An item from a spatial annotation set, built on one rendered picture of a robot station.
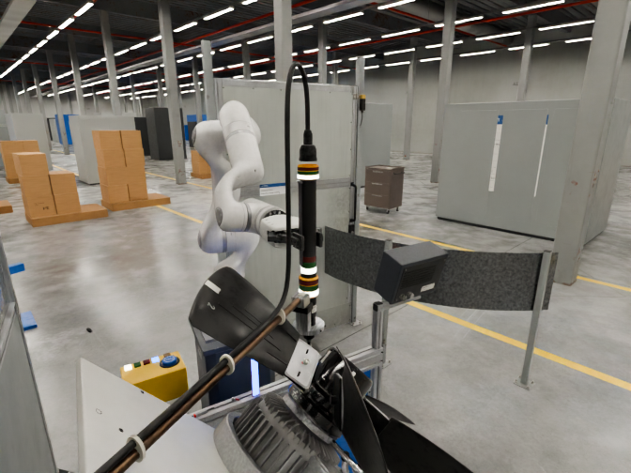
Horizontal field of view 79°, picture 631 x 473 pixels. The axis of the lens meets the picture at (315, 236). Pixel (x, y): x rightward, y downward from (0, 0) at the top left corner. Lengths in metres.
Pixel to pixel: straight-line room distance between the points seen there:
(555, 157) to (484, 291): 4.20
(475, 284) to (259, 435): 2.10
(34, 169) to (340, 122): 6.22
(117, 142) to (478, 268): 7.59
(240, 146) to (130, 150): 7.89
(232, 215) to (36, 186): 7.38
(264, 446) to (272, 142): 2.20
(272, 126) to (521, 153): 4.81
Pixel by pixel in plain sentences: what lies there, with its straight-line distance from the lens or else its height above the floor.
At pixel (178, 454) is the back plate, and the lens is 0.72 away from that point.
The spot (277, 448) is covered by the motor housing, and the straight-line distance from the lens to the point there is 0.81.
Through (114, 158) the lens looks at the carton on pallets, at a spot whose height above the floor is 1.06.
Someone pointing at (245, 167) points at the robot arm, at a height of 1.62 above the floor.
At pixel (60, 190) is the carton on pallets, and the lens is 8.31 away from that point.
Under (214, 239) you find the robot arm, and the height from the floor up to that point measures 1.32.
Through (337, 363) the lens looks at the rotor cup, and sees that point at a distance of 0.83.
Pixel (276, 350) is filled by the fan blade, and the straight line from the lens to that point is 0.80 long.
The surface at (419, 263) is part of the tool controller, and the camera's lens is 1.52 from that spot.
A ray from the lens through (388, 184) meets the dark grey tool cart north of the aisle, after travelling 7.62.
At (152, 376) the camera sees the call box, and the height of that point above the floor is 1.07.
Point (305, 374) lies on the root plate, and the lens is 0.83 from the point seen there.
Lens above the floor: 1.73
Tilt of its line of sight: 16 degrees down
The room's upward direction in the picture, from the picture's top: straight up
